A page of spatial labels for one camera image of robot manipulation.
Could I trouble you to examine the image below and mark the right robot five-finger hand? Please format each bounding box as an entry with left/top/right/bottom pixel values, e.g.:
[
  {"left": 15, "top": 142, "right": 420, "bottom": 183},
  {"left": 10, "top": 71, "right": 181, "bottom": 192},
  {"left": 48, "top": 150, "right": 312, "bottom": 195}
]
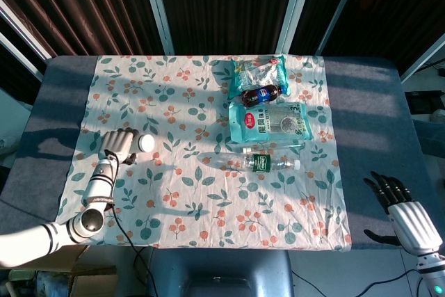
[{"left": 363, "top": 170, "right": 444, "bottom": 255}]

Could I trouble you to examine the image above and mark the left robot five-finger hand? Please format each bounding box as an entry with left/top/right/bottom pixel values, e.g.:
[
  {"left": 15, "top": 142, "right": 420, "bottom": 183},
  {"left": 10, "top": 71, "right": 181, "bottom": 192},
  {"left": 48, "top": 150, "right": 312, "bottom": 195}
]
[{"left": 100, "top": 129, "right": 142, "bottom": 166}]

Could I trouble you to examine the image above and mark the white paper cup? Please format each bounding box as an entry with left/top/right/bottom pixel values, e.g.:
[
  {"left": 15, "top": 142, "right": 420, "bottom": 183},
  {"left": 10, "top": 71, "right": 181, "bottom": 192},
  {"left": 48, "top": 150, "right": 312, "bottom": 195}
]
[{"left": 137, "top": 134, "right": 156, "bottom": 154}]

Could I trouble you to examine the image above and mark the blue-grey robot base body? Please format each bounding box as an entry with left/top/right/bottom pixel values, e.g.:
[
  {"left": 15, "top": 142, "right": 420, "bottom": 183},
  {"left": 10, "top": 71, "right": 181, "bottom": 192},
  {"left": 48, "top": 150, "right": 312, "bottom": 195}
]
[{"left": 144, "top": 246, "right": 296, "bottom": 297}]

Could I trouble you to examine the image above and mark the blue-grey felt table mat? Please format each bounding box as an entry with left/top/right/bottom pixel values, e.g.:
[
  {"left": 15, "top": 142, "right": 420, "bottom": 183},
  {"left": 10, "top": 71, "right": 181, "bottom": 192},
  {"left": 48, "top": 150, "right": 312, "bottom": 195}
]
[{"left": 0, "top": 55, "right": 428, "bottom": 251}]

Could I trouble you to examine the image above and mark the floral leaf print tablecloth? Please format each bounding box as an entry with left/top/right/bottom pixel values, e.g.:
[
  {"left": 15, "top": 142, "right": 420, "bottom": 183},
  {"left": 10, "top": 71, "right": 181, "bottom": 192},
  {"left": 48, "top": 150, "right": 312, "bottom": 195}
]
[{"left": 57, "top": 54, "right": 353, "bottom": 252}]

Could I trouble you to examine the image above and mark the black equipment box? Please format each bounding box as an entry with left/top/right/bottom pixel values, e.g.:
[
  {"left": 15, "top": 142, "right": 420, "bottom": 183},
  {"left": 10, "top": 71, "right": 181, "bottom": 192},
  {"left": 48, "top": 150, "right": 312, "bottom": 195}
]
[{"left": 405, "top": 90, "right": 445, "bottom": 116}]

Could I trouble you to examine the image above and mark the brown cardboard box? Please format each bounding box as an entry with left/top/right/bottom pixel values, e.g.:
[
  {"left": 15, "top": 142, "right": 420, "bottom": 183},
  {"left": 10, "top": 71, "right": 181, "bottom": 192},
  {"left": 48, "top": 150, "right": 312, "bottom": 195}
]
[{"left": 10, "top": 243, "right": 118, "bottom": 297}]

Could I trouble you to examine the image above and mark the dark brown pleated curtain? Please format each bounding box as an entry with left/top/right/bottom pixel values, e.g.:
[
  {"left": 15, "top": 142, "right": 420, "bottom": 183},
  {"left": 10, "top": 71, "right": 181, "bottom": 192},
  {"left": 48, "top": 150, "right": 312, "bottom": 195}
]
[
  {"left": 290, "top": 0, "right": 445, "bottom": 75},
  {"left": 154, "top": 0, "right": 300, "bottom": 56},
  {"left": 0, "top": 0, "right": 164, "bottom": 86}
]

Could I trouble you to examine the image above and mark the clear water bottle green label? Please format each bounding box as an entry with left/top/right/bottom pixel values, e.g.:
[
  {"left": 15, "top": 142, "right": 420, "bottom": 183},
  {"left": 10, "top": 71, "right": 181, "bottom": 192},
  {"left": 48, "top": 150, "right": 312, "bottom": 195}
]
[{"left": 242, "top": 152, "right": 302, "bottom": 173}]

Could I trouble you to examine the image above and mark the teal pouch red logo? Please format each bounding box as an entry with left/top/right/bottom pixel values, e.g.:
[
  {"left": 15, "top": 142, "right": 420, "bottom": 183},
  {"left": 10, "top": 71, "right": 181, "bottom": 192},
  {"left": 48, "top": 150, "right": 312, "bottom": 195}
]
[{"left": 228, "top": 101, "right": 314, "bottom": 145}]

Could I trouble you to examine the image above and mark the cola bottle blue label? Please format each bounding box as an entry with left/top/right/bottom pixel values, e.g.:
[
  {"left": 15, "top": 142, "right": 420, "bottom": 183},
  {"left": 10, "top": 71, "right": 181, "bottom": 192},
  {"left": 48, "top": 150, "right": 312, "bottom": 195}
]
[{"left": 241, "top": 84, "right": 282, "bottom": 109}]

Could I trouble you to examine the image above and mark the crumpled teal snack bag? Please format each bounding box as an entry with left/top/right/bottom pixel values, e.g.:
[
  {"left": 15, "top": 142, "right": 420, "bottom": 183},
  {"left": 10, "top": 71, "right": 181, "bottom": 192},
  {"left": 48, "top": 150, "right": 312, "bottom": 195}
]
[{"left": 227, "top": 54, "right": 292, "bottom": 100}]

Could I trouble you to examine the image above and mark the black floor cable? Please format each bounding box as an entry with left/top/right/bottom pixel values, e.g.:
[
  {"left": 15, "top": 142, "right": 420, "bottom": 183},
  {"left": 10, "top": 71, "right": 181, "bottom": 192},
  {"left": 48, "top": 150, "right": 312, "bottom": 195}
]
[{"left": 291, "top": 268, "right": 429, "bottom": 297}]

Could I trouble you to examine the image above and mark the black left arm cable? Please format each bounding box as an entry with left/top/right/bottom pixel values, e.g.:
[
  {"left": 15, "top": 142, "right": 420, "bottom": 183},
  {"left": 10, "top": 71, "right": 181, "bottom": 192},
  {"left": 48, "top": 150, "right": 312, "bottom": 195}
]
[{"left": 103, "top": 149, "right": 156, "bottom": 297}]

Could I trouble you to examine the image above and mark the white window frame post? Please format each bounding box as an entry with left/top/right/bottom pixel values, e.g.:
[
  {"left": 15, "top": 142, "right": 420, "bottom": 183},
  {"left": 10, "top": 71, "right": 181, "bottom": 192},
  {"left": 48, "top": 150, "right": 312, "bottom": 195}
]
[
  {"left": 276, "top": 0, "right": 318, "bottom": 55},
  {"left": 314, "top": 0, "right": 366, "bottom": 56},
  {"left": 138, "top": 0, "right": 175, "bottom": 56}
]

